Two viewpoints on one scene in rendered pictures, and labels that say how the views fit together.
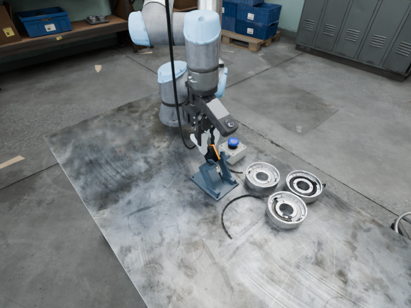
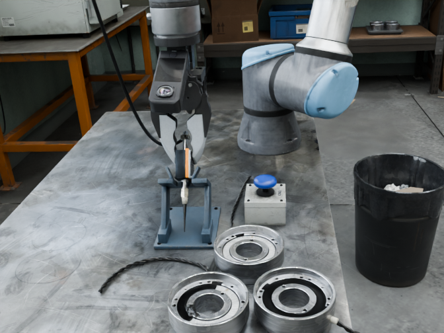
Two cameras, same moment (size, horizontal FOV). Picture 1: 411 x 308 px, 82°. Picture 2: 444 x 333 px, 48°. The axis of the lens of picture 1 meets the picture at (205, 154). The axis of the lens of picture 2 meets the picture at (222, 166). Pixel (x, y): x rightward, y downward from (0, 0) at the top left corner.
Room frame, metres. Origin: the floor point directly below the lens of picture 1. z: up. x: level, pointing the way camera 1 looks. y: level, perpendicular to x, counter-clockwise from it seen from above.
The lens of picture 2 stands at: (0.07, -0.63, 1.26)
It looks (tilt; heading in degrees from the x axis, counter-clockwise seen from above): 25 degrees down; 49
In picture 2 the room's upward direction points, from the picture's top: 3 degrees counter-clockwise
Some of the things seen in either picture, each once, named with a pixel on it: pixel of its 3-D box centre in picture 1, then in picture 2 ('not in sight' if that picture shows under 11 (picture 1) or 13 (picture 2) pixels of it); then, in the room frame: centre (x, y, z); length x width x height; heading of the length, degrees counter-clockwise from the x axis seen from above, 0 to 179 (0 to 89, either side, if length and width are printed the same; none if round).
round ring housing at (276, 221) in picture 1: (285, 210); (209, 308); (0.38, -0.23, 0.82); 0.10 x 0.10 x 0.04
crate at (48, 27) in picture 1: (45, 22); (302, 21); (3.36, 2.04, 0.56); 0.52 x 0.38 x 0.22; 129
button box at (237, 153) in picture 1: (231, 150); (265, 201); (0.63, -0.09, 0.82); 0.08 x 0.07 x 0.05; 42
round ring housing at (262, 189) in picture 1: (261, 178); (249, 254); (0.50, -0.18, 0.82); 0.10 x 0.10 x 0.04
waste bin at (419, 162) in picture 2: not in sight; (394, 221); (1.64, 0.18, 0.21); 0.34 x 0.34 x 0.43
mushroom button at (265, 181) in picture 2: (232, 145); (265, 190); (0.63, -0.10, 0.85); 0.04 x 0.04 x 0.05
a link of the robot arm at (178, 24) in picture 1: (197, 29); not in sight; (0.65, 0.02, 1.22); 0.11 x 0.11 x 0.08; 88
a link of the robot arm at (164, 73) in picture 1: (175, 81); (270, 74); (0.88, 0.12, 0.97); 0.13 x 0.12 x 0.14; 88
